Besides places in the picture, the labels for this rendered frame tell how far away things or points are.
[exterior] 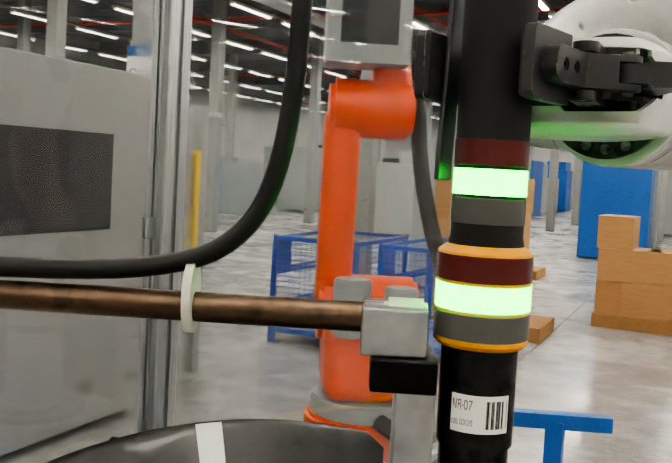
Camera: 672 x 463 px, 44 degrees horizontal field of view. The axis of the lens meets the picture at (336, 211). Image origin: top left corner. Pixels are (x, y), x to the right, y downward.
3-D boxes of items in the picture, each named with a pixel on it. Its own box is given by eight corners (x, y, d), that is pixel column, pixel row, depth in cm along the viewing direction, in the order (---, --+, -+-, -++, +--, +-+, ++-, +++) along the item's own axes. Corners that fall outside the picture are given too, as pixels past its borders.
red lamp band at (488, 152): (457, 164, 36) (459, 136, 36) (450, 165, 40) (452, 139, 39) (535, 168, 36) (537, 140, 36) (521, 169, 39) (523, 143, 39)
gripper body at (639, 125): (698, 163, 48) (635, 156, 39) (532, 156, 54) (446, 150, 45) (707, 32, 47) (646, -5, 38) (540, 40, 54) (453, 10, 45)
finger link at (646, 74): (731, 94, 39) (644, 84, 37) (610, 101, 46) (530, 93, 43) (733, 68, 39) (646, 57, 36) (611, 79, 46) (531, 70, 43)
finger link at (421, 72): (493, 110, 43) (425, 98, 38) (440, 109, 45) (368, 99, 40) (497, 47, 43) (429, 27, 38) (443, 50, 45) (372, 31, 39)
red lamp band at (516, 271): (440, 282, 36) (441, 254, 36) (432, 270, 40) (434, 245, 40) (541, 288, 36) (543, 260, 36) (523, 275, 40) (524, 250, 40)
